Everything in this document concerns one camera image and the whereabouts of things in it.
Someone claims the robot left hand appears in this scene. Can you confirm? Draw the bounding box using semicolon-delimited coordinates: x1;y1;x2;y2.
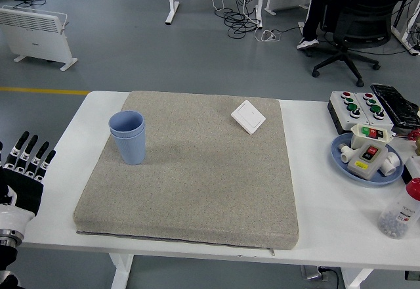
0;131;56;234

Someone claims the blue ribbed cup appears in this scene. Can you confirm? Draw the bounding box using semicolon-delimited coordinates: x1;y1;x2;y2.
108;110;146;135
110;125;146;166

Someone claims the white push-button control box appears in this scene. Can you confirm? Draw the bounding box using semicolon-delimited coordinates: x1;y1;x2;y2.
355;91;394;133
327;91;373;136

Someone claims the grey-brown cushion mat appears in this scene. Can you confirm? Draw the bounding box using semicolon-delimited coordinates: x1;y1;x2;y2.
72;90;300;257

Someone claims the grey power strip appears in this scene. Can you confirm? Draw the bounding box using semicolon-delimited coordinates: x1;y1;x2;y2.
301;264;342;282

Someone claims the white table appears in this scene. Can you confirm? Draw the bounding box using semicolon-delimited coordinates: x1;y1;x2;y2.
19;90;420;289

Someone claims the blue plate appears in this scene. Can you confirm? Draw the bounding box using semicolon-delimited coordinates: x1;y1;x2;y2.
330;133;404;189

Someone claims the white pipe fitting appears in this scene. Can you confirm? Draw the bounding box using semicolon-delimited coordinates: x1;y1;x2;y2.
337;143;355;164
380;150;403;177

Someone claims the person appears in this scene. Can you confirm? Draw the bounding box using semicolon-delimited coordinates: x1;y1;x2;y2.
297;0;414;51

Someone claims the black office chair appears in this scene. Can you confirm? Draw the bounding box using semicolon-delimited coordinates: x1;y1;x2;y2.
311;0;403;88

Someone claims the red-capped clear plastic bottle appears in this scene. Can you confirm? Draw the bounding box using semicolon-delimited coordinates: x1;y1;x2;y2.
377;177;420;240

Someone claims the black glossy flat device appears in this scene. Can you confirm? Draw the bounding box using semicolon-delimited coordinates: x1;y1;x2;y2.
370;83;420;127

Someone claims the white box with black side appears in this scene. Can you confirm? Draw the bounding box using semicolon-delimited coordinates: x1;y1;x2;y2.
402;156;420;185

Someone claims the white wall switch plate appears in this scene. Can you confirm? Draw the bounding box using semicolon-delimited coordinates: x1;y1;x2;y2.
230;99;266;135

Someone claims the black cable bundle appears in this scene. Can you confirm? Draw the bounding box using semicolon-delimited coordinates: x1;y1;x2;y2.
215;0;263;39

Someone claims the white cable with plug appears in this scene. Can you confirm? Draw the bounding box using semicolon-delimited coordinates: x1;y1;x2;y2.
254;29;282;43

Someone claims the white green-red button switch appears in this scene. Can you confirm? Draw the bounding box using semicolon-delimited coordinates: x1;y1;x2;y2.
350;123;394;150

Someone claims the grey red-button switch box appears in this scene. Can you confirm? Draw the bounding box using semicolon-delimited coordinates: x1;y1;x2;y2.
346;143;390;182

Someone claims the white desk frame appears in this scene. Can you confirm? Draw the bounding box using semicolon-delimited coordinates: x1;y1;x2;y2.
390;0;420;56

